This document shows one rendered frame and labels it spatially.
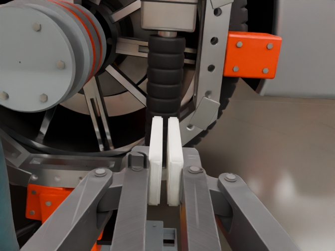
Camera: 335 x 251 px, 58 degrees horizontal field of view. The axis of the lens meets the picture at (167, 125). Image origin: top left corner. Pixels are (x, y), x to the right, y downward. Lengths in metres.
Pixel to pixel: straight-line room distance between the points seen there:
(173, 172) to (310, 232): 1.45
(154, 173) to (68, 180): 0.46
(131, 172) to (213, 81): 0.38
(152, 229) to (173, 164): 0.91
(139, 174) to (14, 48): 0.28
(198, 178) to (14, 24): 0.30
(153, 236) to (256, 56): 0.70
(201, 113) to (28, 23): 0.30
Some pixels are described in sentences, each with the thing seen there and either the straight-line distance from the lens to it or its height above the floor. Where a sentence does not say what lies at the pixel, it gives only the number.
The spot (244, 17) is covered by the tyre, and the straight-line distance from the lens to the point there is 0.61.
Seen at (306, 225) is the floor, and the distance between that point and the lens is 1.63.
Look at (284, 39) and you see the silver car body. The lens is 0.70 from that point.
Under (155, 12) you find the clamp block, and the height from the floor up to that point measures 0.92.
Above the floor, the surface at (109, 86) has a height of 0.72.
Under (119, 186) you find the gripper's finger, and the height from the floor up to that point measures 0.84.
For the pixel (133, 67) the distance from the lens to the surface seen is 0.78.
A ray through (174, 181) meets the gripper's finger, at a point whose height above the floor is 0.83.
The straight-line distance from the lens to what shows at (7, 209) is 0.59.
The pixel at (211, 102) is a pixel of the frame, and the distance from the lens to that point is 0.53.
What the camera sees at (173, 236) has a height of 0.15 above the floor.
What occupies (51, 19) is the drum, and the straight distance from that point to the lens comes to 0.38.
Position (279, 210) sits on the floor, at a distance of 1.67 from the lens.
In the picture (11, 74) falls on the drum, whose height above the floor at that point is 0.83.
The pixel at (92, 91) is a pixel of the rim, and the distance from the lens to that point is 0.65.
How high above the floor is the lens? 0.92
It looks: 22 degrees down
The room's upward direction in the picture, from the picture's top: 4 degrees clockwise
